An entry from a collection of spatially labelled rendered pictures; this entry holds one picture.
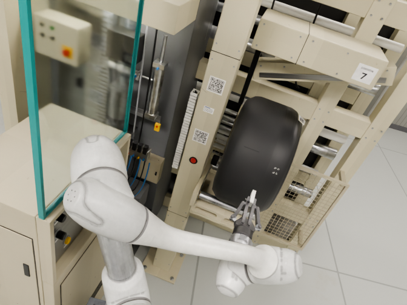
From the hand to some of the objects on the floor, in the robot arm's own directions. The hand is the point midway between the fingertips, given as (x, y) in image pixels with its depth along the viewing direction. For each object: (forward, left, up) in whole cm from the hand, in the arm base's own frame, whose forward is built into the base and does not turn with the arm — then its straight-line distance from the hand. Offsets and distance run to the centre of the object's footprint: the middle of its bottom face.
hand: (252, 198), depth 134 cm
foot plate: (+56, +19, -120) cm, 133 cm away
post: (+55, +19, -120) cm, 133 cm away
